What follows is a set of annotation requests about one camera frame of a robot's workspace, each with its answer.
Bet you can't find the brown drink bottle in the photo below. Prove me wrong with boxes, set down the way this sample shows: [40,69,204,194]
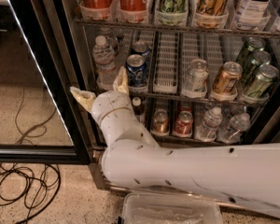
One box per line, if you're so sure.
[132,97,145,124]

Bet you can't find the orange tall can left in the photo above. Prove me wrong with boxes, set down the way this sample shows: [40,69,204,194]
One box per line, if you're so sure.
[79,0,115,21]

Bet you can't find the stainless steel fridge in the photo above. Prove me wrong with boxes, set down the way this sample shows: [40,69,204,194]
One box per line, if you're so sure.
[24,0,280,217]

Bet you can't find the clear water bottle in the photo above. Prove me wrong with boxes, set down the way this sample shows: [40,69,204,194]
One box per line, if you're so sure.
[92,35,118,91]
[99,27,119,55]

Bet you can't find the clear rear water bottle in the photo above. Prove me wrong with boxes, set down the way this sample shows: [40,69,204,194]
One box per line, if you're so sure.
[99,27,119,55]

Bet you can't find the red can bottom shelf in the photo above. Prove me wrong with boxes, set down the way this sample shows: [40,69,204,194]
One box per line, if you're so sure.
[173,111,193,137]

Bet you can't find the orange tall can right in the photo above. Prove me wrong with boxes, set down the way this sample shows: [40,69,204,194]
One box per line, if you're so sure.
[118,0,147,23]

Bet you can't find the blue soda can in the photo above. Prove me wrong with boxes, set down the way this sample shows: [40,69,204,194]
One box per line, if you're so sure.
[132,40,151,64]
[126,54,146,87]

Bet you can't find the blue front soda can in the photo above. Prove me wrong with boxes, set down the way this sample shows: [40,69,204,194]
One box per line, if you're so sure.
[126,54,146,87]

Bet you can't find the orange tall can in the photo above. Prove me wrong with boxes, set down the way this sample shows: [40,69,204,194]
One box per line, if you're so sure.
[79,0,115,21]
[118,0,147,23]

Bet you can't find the green middle can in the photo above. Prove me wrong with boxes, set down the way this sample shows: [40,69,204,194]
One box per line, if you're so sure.
[241,50,271,84]

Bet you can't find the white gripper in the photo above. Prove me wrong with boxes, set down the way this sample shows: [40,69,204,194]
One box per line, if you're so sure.
[70,66,133,122]

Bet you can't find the glass fridge door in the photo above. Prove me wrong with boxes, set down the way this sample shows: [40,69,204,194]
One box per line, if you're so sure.
[0,0,91,164]

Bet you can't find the bottom right water bottle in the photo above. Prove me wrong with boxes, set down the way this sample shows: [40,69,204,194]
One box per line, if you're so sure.
[217,113,250,144]

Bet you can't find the black floor cable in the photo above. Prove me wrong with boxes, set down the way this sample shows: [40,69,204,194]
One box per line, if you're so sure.
[0,87,62,224]

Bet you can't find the gold tall can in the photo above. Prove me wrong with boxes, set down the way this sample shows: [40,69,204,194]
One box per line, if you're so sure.
[194,0,229,29]

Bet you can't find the blue rear soda can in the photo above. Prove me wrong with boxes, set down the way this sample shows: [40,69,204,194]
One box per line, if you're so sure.
[132,40,151,64]

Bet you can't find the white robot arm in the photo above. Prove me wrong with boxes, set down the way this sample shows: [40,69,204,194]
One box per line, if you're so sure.
[70,68,280,218]

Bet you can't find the clear front water bottle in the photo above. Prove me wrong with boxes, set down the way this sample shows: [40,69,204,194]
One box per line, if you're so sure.
[92,35,118,91]

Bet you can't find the clear plastic bin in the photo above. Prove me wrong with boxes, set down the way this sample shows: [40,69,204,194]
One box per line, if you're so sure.
[120,192,223,224]

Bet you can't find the white labelled bottle top shelf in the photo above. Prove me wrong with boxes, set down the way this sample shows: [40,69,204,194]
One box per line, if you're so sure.
[231,0,271,31]

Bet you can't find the bottom shelf water bottle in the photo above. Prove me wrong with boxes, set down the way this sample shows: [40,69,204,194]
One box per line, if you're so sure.
[195,106,223,142]

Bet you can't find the gold can bottom shelf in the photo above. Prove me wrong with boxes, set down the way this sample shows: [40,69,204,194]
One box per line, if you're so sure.
[152,109,169,134]

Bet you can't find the green white tall can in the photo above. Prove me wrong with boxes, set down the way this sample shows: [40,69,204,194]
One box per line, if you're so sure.
[154,0,189,26]

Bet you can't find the white silver can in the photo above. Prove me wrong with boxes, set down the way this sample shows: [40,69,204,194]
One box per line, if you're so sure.
[183,59,209,92]

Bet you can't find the empty white shelf tray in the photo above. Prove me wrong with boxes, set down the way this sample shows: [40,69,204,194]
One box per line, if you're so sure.
[153,32,179,94]

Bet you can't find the green rear can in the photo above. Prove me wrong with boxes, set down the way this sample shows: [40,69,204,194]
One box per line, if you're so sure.
[236,37,265,65]

